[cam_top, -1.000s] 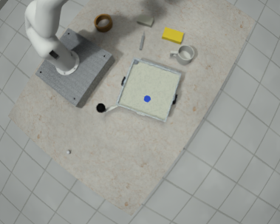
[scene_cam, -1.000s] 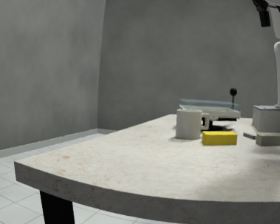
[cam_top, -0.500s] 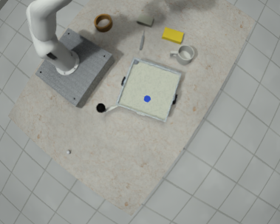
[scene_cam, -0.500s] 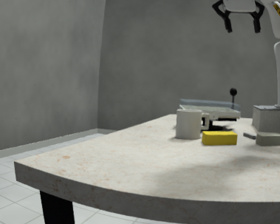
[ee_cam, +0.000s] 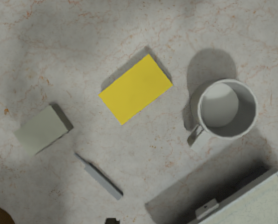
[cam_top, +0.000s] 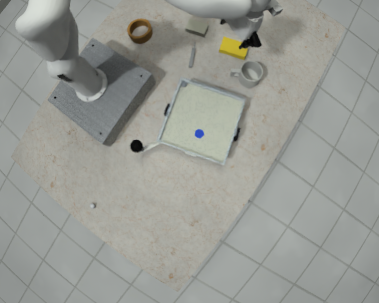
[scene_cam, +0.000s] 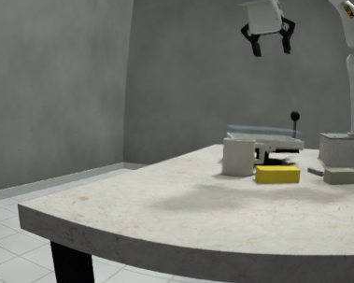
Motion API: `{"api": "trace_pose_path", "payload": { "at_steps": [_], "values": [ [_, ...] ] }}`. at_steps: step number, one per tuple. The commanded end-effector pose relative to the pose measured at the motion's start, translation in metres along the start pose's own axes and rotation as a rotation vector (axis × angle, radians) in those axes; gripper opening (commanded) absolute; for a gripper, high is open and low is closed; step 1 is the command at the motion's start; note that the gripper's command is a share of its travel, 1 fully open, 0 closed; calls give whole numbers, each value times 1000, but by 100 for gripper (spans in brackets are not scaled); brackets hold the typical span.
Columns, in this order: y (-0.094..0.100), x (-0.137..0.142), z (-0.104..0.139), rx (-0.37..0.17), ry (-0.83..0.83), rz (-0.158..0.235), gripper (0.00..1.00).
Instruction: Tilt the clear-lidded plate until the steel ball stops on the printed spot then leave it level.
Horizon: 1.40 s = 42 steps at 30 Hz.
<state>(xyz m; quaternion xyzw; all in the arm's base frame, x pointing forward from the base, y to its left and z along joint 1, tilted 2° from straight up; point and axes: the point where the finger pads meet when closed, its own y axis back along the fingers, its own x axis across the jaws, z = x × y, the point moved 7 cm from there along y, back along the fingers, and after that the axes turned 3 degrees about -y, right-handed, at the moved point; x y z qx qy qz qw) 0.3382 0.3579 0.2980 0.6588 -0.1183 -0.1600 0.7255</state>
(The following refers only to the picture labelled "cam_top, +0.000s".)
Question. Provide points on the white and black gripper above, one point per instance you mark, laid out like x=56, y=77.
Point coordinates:
x=245, y=27

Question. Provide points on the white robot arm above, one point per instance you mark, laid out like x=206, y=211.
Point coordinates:
x=42, y=16

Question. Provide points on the yellow rectangular block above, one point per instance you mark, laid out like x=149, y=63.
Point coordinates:
x=231, y=47

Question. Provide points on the brown tape roll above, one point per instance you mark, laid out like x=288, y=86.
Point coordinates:
x=137, y=23

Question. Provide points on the white mug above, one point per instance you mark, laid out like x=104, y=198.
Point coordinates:
x=251, y=70

